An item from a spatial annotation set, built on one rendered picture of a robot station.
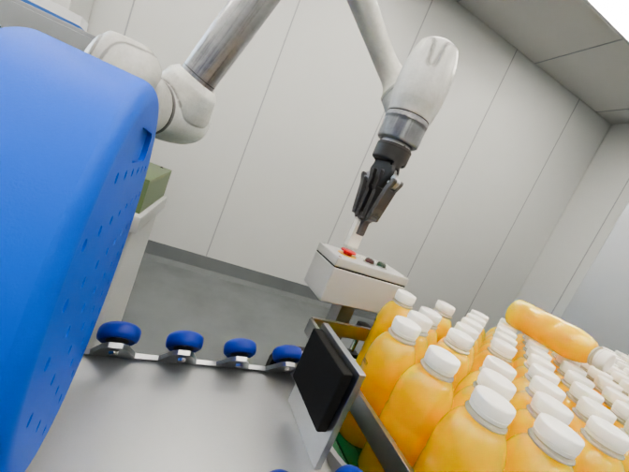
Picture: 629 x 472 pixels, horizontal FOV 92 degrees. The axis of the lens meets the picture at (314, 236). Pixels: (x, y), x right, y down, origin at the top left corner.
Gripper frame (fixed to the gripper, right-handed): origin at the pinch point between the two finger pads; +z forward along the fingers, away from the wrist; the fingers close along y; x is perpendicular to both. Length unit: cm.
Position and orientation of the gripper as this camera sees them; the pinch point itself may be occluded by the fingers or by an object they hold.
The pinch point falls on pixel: (356, 233)
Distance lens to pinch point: 67.6
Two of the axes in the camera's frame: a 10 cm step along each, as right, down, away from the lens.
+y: -3.7, -3.0, 8.8
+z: -3.8, 9.1, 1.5
